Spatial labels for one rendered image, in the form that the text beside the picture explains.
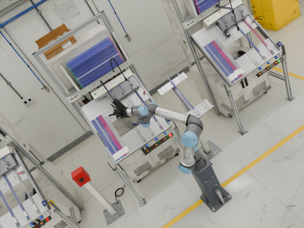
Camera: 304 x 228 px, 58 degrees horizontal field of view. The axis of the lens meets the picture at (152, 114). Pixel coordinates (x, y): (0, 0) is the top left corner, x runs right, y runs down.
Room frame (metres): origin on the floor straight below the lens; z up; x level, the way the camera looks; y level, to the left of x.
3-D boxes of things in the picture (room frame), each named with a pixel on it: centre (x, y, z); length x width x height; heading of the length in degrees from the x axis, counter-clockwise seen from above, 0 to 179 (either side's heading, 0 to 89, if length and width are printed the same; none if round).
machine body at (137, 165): (2.79, 0.31, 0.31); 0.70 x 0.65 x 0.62; 97
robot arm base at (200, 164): (1.73, -0.14, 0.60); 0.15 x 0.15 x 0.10
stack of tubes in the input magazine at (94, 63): (2.68, 0.23, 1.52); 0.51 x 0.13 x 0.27; 97
